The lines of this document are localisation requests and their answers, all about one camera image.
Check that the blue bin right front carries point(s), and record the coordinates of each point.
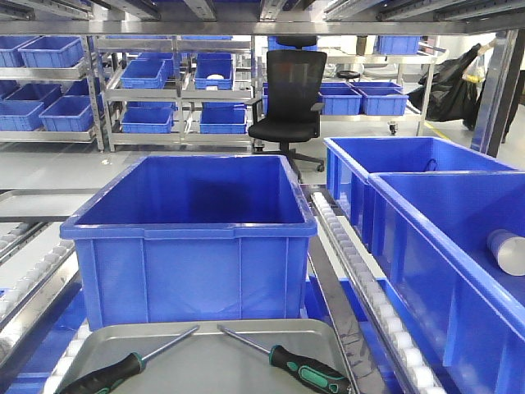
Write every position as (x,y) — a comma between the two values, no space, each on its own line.
(429,235)

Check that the blue bin front centre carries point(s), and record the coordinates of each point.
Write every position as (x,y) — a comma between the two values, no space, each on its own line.
(182,238)

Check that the black office chair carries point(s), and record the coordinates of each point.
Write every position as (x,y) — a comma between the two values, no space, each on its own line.
(294,77)

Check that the white roll in bin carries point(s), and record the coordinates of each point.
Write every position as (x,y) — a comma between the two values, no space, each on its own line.
(508,250)

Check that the grey metal tray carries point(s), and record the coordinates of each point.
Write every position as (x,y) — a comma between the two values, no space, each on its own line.
(208,361)

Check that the blue bin right rear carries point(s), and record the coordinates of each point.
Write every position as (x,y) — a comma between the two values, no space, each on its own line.
(352,160)

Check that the green black screwdriver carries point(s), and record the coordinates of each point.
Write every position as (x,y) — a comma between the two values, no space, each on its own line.
(308,371)
(106,379)

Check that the blue bin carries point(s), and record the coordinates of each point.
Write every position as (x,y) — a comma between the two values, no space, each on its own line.
(352,160)
(429,235)
(182,238)

